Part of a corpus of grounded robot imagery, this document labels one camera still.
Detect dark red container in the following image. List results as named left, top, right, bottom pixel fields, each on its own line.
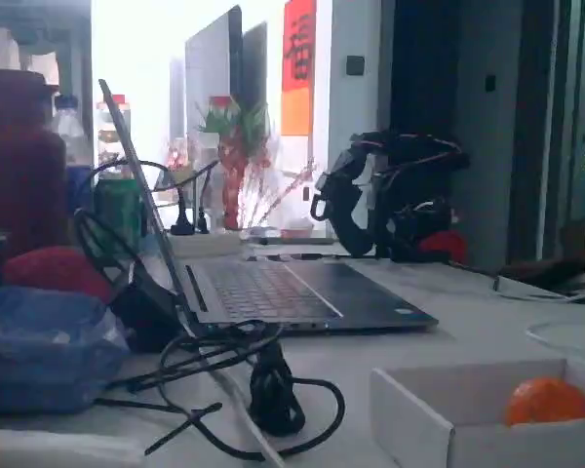
left=0, top=67, right=70, bottom=250

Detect red mesh bag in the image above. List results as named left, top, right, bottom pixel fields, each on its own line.
left=0, top=246, right=116, bottom=304

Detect black plug cables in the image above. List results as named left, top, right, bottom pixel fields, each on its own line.
left=91, top=159, right=221, bottom=237

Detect thick white cable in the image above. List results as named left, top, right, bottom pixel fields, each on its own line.
left=209, top=368, right=287, bottom=468

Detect red blossom twigs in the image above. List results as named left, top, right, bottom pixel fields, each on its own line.
left=243, top=159, right=319, bottom=230

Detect black cable bundle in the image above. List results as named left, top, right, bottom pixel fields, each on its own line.
left=97, top=319, right=347, bottom=463

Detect white cardboard box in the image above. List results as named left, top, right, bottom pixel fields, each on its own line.
left=369, top=355, right=585, bottom=468

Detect green plant red vase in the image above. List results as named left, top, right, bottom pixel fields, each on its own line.
left=194, top=95, right=274, bottom=233

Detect white power strip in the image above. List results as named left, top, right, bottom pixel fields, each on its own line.
left=167, top=232, right=245, bottom=259

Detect black leader arm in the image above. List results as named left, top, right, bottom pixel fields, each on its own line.
left=309, top=130, right=471, bottom=264

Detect clear bottle blue cap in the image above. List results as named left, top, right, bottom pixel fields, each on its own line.
left=52, top=94, right=93, bottom=170

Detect dark brown chair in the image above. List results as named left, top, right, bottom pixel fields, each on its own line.
left=496, top=253, right=585, bottom=293

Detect thin white cable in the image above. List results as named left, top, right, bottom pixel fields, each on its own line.
left=499, top=290, right=585, bottom=355

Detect grey open laptop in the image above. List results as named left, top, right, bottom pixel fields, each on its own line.
left=98, top=79, right=440, bottom=337

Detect green can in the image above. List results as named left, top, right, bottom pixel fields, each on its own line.
left=95, top=175, right=143, bottom=254

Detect small black power adapter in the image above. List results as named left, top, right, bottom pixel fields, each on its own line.
left=109, top=260, right=189, bottom=355

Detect wet wipes plastic pack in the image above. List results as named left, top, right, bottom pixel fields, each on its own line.
left=0, top=285, right=131, bottom=418

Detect red orange wall poster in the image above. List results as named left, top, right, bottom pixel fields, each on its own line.
left=280, top=0, right=319, bottom=137

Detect orange fruit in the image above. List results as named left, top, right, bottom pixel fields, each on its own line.
left=504, top=376, right=585, bottom=427

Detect jar with red lid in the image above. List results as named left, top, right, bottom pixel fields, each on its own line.
left=96, top=94, right=133, bottom=170

